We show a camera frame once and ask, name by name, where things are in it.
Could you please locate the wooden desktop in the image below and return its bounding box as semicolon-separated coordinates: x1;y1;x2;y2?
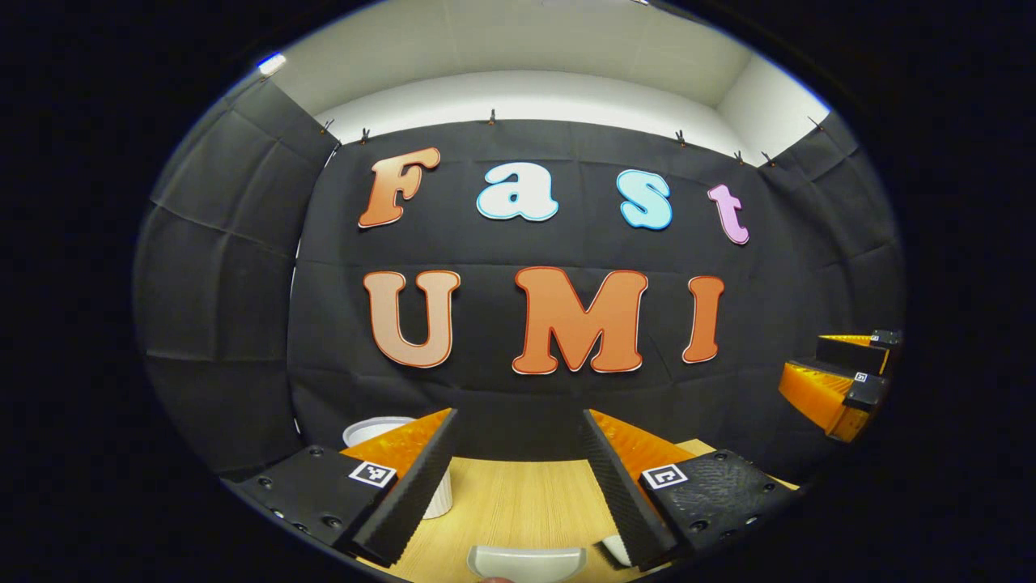
356;438;802;583

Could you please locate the row of black cloth clips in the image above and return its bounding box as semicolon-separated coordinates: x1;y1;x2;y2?
318;109;825;168

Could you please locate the grey plastic dustpan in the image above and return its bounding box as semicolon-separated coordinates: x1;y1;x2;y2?
467;545;587;583

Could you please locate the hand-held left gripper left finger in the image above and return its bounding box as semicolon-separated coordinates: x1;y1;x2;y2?
231;407;461;568

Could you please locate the white ribbed garbage bin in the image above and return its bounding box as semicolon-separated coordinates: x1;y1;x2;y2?
342;416;454;520

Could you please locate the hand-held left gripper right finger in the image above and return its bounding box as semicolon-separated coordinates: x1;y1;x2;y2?
580;409;802;572

